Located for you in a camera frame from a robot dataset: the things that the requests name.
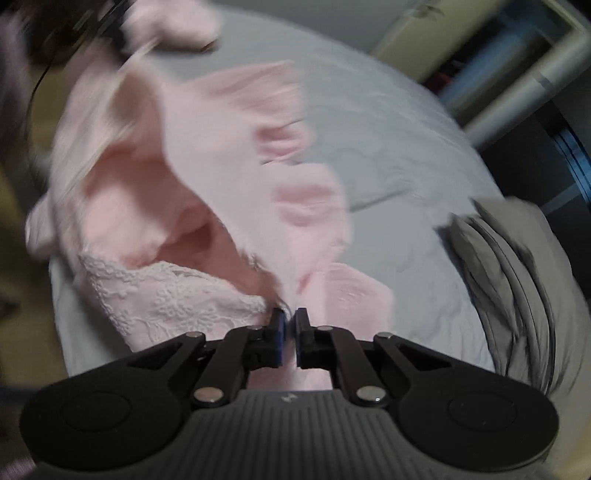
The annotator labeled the dark sliding wardrobe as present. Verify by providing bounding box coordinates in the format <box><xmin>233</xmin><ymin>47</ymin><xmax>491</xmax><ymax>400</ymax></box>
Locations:
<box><xmin>480</xmin><ymin>97</ymin><xmax>591</xmax><ymax>217</ymax></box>

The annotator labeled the grey duvet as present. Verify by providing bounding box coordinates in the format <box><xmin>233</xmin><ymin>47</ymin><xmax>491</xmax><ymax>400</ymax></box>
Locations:
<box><xmin>445</xmin><ymin>196</ymin><xmax>583</xmax><ymax>398</ymax></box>

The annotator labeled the folded pink garment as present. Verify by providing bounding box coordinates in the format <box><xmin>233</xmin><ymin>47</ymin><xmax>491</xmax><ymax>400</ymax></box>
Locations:
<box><xmin>124</xmin><ymin>0</ymin><xmax>223</xmax><ymax>52</ymax></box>

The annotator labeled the pink embossed garment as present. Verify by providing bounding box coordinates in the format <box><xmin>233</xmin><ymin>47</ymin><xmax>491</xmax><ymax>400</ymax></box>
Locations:
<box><xmin>25</xmin><ymin>46</ymin><xmax>395</xmax><ymax>393</ymax></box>

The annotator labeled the bed with pale blue sheet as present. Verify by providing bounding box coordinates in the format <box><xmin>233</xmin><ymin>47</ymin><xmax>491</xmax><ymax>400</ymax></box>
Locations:
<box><xmin>48</xmin><ymin>9</ymin><xmax>555</xmax><ymax>384</ymax></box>

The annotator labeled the cream door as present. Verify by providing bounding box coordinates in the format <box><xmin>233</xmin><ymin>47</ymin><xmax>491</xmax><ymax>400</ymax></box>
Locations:
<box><xmin>369</xmin><ymin>0</ymin><xmax>522</xmax><ymax>84</ymax></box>

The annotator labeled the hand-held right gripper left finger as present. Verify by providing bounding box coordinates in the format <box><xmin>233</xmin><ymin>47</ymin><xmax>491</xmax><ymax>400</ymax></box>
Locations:
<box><xmin>124</xmin><ymin>308</ymin><xmax>288</xmax><ymax>409</ymax></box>

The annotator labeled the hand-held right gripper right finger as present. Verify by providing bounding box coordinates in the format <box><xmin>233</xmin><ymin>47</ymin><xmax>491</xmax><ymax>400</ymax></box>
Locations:
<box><xmin>294</xmin><ymin>307</ymin><xmax>453</xmax><ymax>409</ymax></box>

